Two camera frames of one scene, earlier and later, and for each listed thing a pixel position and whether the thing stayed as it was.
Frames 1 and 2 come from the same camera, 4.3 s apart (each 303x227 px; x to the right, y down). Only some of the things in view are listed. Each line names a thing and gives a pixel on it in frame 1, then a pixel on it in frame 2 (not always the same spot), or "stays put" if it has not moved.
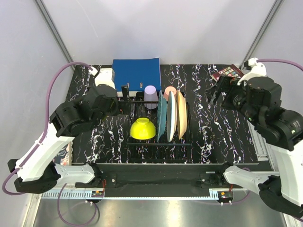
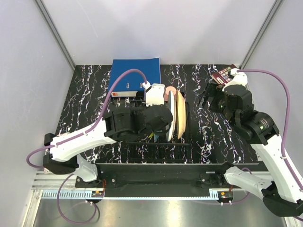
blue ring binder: [137, 74] stays put
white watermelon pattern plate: [171, 116] stays put
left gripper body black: [114, 109] to [164, 128]
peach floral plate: [181, 115] stays put
